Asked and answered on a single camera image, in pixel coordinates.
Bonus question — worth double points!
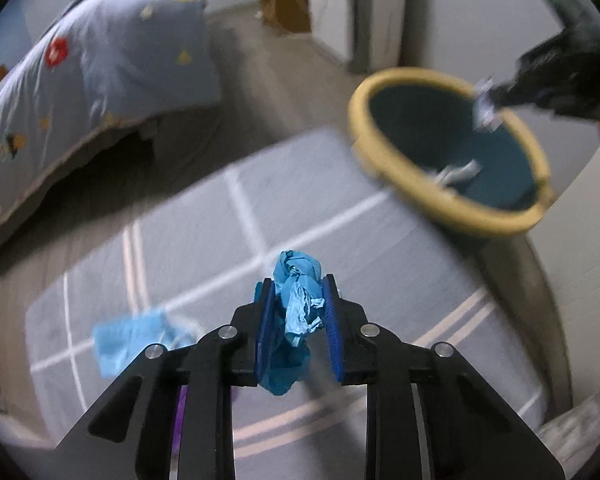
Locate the purple wrapper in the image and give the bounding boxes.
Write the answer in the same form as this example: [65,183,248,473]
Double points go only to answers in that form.
[169,386,188,480]

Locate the blue face mask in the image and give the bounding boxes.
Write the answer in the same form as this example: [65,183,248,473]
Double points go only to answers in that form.
[92,310,202,378]

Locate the blue nitrile glove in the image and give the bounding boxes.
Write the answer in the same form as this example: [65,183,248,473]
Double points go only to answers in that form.
[259,250,325,396]

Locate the black white wrapper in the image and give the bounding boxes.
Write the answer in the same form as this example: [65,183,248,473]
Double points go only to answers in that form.
[472,77,502,132]

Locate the white cloth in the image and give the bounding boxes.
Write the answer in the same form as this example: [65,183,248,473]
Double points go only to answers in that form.
[428,159,482,188]

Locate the yellow rimmed teal trash bin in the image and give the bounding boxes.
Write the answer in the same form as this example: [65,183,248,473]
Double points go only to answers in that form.
[348,67,556,237]

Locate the white air purifier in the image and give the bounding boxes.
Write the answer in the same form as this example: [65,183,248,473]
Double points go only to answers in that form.
[309,0,406,74]

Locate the grey checked floor rug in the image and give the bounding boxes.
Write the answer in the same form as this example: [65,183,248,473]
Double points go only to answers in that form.
[26,132,559,479]

